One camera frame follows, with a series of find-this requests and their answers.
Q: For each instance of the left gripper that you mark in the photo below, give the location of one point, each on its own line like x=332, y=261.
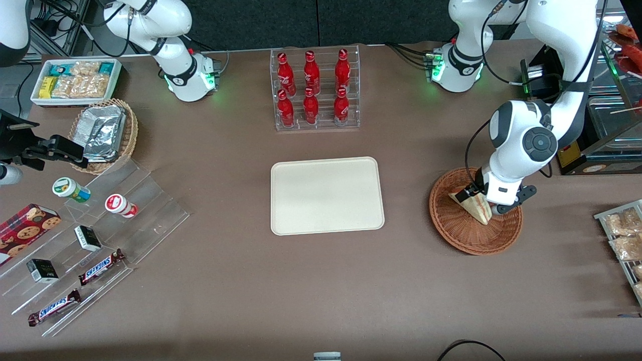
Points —
x=478, y=181

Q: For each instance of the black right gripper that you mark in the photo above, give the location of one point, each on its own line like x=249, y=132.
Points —
x=15, y=142

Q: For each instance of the triangular sandwich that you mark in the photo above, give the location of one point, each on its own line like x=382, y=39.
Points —
x=474, y=208

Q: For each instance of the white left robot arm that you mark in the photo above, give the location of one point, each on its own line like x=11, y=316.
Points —
x=521, y=145

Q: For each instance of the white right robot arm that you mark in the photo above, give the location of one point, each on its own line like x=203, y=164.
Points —
x=175, y=75

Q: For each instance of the round brown wicker basket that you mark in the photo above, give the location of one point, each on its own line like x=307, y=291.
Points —
x=464, y=235

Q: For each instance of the oval light wicker basket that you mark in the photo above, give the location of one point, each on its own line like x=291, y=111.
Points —
x=129, y=135

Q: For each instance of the cream plastic tray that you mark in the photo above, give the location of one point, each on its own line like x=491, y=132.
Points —
x=326, y=195

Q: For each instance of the green lid white cup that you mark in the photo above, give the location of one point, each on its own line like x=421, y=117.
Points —
x=67, y=188

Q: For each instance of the silver foil packet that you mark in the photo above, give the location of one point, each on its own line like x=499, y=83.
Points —
x=103, y=114
x=103, y=143

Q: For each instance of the white rectangular snack bin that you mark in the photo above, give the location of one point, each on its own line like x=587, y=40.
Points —
x=35, y=95

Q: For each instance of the yellow snack packet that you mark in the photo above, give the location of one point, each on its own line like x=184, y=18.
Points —
x=47, y=87

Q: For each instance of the clear nut snack bag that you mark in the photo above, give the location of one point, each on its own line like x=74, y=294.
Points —
x=85, y=68
x=94, y=85
x=65, y=86

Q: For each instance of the red cookie box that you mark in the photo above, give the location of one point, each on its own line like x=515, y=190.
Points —
x=25, y=230

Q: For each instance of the red lid white cup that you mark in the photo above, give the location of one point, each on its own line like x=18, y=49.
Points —
x=118, y=204

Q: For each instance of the teal snack packet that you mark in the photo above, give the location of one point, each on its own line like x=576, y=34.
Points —
x=60, y=69
x=106, y=68

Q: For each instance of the small black box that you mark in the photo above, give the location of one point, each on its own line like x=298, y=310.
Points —
x=88, y=238
x=42, y=271

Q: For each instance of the clear acrylic stepped stand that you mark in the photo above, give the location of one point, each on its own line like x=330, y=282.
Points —
x=150, y=200

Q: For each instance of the Snickers chocolate bar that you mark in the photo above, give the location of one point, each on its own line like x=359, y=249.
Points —
x=52, y=308
x=100, y=267

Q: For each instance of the black glass food warmer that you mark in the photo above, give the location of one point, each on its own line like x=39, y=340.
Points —
x=602, y=150

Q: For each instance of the clear bagged pastry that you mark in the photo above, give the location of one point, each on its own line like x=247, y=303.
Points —
x=639, y=291
x=622, y=223
x=627, y=248
x=638, y=272

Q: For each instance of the red cola bottle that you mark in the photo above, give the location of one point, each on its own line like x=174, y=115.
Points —
x=341, y=108
x=285, y=110
x=310, y=109
x=342, y=72
x=285, y=75
x=311, y=74

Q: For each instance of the clear acrylic bottle rack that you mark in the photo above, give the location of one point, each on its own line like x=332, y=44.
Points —
x=321, y=125

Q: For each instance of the wooden skewer stick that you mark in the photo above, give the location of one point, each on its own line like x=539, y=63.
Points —
x=627, y=110

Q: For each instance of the red sausages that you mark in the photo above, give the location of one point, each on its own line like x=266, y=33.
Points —
x=629, y=50

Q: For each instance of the small grey device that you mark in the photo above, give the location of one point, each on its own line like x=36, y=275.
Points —
x=327, y=356

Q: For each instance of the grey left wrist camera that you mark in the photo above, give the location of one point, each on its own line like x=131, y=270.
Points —
x=526, y=193

